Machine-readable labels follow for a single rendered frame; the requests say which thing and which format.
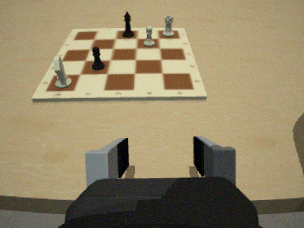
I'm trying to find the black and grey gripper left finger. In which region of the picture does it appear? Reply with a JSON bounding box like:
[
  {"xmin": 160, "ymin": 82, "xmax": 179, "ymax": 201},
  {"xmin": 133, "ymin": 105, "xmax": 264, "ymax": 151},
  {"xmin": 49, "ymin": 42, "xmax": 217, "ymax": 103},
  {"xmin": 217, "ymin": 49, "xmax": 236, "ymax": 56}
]
[{"xmin": 85, "ymin": 138, "xmax": 129, "ymax": 188}]

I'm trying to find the white pawn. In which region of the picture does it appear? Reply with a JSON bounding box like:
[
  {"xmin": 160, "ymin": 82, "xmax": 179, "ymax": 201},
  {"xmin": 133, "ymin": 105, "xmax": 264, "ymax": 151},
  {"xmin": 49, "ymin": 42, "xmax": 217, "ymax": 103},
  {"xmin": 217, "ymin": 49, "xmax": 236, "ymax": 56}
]
[{"xmin": 144, "ymin": 26, "xmax": 155, "ymax": 47}]

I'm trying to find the brown and cream chessboard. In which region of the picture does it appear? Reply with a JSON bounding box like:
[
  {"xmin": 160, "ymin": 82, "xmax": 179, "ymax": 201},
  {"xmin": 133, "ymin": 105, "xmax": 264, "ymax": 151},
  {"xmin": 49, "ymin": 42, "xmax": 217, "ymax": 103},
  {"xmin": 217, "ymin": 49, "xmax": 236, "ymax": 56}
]
[{"xmin": 31, "ymin": 28, "xmax": 207, "ymax": 102}]

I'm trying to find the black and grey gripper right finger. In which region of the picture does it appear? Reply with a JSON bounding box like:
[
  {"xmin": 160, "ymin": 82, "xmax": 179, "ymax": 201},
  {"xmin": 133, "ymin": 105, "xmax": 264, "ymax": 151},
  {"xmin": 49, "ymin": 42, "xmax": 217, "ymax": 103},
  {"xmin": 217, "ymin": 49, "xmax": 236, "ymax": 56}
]
[{"xmin": 193, "ymin": 136, "xmax": 236, "ymax": 186}]

